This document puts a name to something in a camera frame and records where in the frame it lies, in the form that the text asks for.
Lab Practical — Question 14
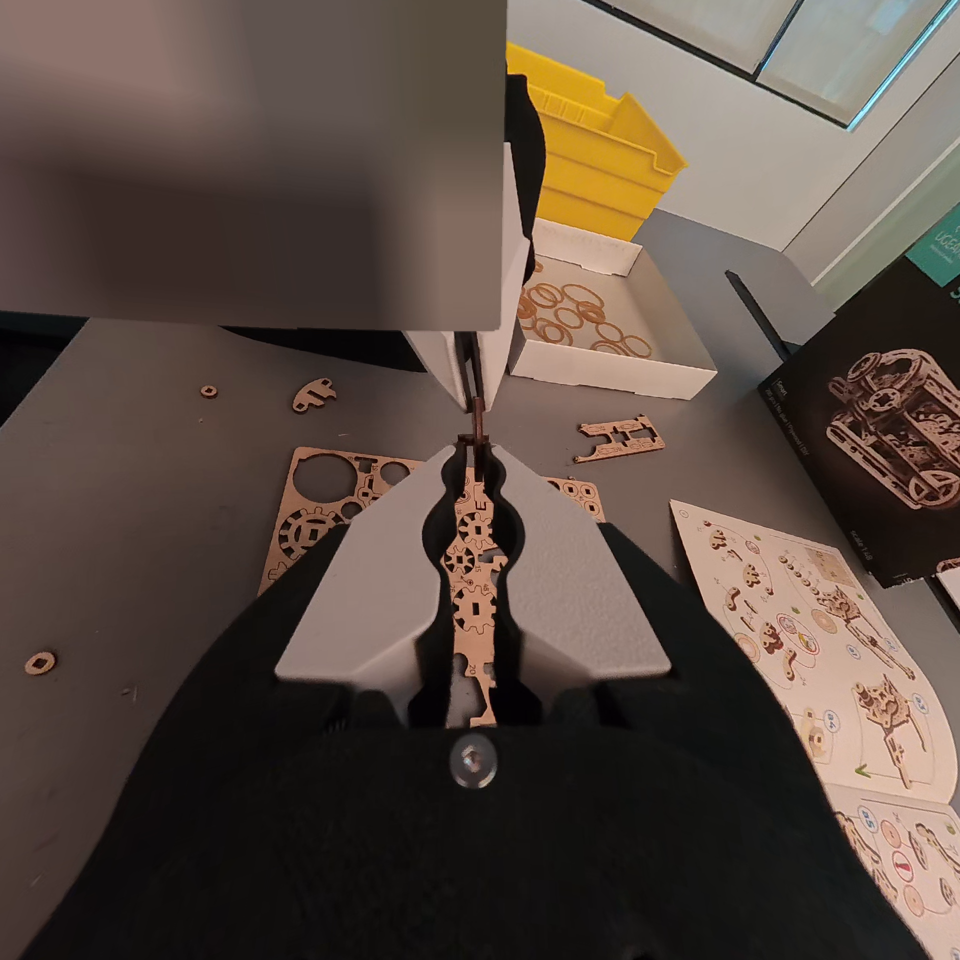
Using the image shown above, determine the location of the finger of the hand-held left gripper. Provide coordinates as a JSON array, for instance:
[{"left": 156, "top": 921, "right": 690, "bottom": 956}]
[
  {"left": 471, "top": 141, "right": 537, "bottom": 415},
  {"left": 403, "top": 330, "right": 468, "bottom": 412}
]

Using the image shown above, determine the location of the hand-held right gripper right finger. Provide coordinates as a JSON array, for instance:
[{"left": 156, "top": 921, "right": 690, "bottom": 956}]
[{"left": 491, "top": 444, "right": 672, "bottom": 699}]

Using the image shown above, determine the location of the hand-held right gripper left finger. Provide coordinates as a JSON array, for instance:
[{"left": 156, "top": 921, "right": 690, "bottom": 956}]
[{"left": 273, "top": 444, "right": 459, "bottom": 708}]

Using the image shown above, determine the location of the laser-cut plywood parts sheet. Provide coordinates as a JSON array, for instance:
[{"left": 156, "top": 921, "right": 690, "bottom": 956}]
[{"left": 257, "top": 446, "right": 610, "bottom": 730}]

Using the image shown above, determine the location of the black model kit box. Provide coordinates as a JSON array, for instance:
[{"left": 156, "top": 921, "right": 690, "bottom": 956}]
[{"left": 756, "top": 204, "right": 960, "bottom": 591}]

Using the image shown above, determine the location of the stack of yellow plastic bins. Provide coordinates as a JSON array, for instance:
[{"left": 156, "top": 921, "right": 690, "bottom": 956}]
[{"left": 505, "top": 41, "right": 690, "bottom": 243}]

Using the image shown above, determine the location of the pile of tan rubber bands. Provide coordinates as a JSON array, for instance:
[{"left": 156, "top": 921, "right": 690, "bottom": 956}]
[{"left": 516, "top": 258, "right": 655, "bottom": 358}]

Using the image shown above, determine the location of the white cardboard box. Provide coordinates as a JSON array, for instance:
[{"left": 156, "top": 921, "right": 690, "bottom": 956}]
[{"left": 508, "top": 216, "right": 720, "bottom": 403}]

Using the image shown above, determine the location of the illustrated instruction booklet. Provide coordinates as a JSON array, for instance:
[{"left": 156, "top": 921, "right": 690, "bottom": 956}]
[{"left": 669, "top": 498, "right": 960, "bottom": 960}]

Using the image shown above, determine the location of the black flat bar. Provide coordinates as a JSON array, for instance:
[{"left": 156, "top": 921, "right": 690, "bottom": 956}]
[{"left": 724, "top": 268, "right": 805, "bottom": 363}]

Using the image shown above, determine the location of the flat wooden frame part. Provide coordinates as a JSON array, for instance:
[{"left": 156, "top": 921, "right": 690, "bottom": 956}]
[{"left": 573, "top": 412, "right": 667, "bottom": 465}]

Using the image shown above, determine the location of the glass window dark frame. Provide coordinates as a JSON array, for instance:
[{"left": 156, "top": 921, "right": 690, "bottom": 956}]
[{"left": 581, "top": 0, "right": 960, "bottom": 130}]

